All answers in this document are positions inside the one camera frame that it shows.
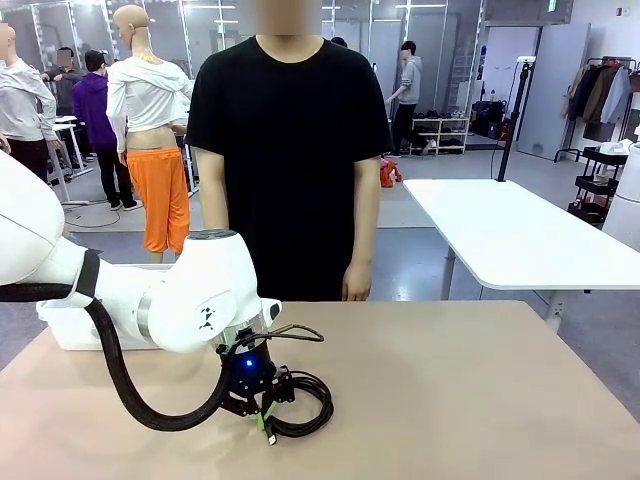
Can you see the mannequin in grey hoodie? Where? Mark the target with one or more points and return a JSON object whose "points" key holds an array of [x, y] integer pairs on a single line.
{"points": [[22, 100]]}

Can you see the white jacket on mannequin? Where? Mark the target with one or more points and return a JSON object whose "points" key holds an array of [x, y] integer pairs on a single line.
{"points": [[145, 95]]}

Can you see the black bags pile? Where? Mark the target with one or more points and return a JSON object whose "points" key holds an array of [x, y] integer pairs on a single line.
{"points": [[487, 120]]}

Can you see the orange pants on mannequin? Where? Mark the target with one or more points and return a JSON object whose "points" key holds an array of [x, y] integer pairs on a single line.
{"points": [[160, 200]]}

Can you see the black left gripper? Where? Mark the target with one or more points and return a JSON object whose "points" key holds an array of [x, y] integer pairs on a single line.
{"points": [[247, 370]]}

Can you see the person's left forearm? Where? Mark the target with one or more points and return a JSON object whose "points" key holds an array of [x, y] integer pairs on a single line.
{"points": [[364, 230]]}

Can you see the person in dark grey top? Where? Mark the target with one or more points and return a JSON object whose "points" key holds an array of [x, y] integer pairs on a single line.
{"points": [[65, 85]]}

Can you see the beige mannequin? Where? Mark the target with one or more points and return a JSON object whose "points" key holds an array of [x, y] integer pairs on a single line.
{"points": [[131, 25]]}

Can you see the black camera pole stand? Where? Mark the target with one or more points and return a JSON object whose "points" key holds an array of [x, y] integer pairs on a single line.
{"points": [[512, 125]]}

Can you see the white side table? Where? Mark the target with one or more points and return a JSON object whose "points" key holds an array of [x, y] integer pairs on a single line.
{"points": [[500, 225]]}

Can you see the person's right forearm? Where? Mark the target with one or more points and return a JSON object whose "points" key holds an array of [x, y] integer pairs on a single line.
{"points": [[215, 210]]}

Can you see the person's left hand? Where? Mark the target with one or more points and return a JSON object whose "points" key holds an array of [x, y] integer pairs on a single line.
{"points": [[357, 282]]}

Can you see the person in grey hoodie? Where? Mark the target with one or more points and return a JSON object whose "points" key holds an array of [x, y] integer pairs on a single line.
{"points": [[410, 85]]}

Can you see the clear plastic storage container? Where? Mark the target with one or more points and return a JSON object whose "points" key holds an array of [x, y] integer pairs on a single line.
{"points": [[70, 330]]}

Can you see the white background desk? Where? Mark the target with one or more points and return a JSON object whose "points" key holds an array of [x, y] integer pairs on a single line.
{"points": [[70, 150]]}

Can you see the person in black t-shirt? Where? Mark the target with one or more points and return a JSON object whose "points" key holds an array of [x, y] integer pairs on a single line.
{"points": [[290, 150]]}

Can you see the black utility cart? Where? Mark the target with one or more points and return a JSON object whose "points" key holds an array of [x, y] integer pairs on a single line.
{"points": [[595, 185]]}

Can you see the grey partition panel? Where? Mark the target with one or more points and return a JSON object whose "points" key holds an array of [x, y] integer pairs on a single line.
{"points": [[555, 90]]}

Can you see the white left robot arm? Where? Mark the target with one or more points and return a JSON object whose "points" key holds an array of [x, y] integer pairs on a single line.
{"points": [[200, 280]]}

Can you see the person in purple hoodie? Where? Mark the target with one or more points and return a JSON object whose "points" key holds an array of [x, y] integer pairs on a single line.
{"points": [[100, 120]]}

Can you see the wooden shoe rack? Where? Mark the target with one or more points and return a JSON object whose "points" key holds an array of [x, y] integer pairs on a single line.
{"points": [[447, 135]]}

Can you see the red bag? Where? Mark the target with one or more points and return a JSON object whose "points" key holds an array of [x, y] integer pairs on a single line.
{"points": [[390, 174]]}

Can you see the clothes rack with coats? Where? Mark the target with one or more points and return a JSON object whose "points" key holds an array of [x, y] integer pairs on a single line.
{"points": [[600, 95]]}

